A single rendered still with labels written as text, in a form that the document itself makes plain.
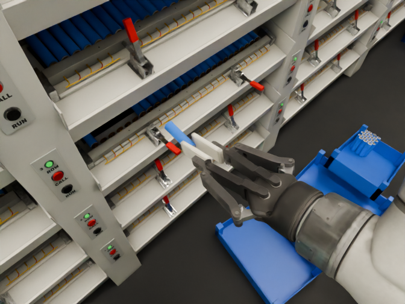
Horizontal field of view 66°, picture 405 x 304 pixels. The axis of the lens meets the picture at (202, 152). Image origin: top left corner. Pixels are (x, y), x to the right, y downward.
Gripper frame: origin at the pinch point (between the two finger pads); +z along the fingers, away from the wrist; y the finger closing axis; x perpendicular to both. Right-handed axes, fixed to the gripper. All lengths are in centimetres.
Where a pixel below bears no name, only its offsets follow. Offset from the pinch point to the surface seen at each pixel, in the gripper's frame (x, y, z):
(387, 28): 44, -142, 25
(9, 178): -7.0, 24.7, 13.0
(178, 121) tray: 7.6, -7.9, 18.2
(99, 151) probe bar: 3.6, 10.3, 20.2
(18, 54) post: -23.0, 15.3, 8.2
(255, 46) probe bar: 3.8, -37.7, 20.1
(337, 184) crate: 65, -57, 0
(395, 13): 44, -158, 29
